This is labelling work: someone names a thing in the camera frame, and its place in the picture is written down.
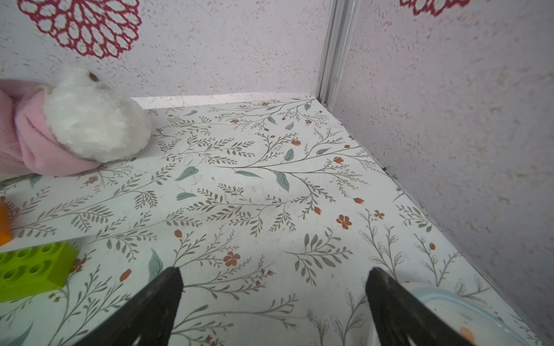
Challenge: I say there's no orange lego brick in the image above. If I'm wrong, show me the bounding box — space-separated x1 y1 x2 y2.
0 199 13 246

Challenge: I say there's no white pink plush toy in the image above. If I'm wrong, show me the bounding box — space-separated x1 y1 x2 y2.
1 67 152 180

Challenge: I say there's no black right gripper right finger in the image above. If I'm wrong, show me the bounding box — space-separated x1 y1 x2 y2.
365 267 472 346

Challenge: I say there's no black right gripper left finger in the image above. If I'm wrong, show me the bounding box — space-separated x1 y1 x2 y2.
77 267 183 345

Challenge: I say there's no lime green lego brick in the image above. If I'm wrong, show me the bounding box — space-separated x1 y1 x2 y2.
1 242 79 303

